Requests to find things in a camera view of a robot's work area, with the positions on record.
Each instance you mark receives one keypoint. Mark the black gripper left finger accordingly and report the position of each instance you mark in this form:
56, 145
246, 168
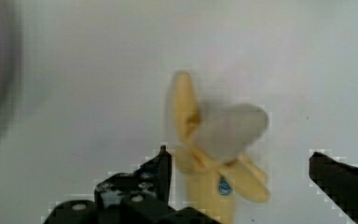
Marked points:
139, 197

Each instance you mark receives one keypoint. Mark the plush peeled banana toy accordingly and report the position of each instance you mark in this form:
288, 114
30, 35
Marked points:
212, 152

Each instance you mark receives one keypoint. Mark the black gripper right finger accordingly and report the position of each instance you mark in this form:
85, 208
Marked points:
338, 180

